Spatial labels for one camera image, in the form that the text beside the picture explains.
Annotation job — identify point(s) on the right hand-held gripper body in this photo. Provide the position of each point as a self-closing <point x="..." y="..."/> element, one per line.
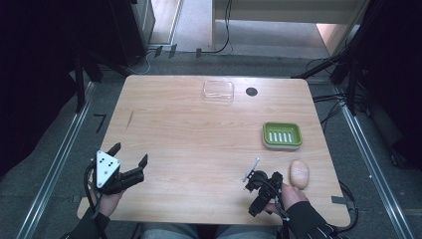
<point x="260" y="186"/>

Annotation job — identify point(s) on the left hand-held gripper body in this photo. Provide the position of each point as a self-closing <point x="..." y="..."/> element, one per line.
<point x="106" y="167"/>

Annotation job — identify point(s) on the beige soap bar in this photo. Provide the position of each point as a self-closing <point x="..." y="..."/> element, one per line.
<point x="299" y="174"/>

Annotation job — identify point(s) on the green soap dish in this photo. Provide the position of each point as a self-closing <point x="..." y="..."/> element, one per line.
<point x="282" y="136"/>

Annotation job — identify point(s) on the person's right hand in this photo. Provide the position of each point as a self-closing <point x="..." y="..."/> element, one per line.
<point x="292" y="197"/>

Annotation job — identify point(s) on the person's left hand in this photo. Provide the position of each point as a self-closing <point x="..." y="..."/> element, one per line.
<point x="109" y="203"/>

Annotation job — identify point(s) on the grey tape strip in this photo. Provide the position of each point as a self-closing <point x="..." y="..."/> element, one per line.
<point x="339" y="199"/>

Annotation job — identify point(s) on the black metal stand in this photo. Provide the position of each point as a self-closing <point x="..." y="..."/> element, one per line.
<point x="79" y="86"/>
<point x="348" y="76"/>

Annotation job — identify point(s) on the person's legs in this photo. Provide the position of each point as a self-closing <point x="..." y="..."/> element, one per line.
<point x="199" y="231"/>

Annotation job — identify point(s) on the black round table grommet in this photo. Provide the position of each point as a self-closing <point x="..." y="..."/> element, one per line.
<point x="251" y="91"/>

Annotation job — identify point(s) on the clear plastic lid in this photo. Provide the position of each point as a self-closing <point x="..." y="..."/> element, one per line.
<point x="218" y="90"/>

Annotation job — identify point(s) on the black cabinet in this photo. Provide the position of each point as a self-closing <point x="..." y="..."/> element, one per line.
<point x="131" y="30"/>

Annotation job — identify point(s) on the white desk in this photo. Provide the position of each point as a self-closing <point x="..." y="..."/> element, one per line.
<point x="282" y="8"/>

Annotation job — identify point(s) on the aluminium floor rail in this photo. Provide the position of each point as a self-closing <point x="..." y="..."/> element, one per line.
<point x="56" y="159"/>
<point x="375" y="166"/>

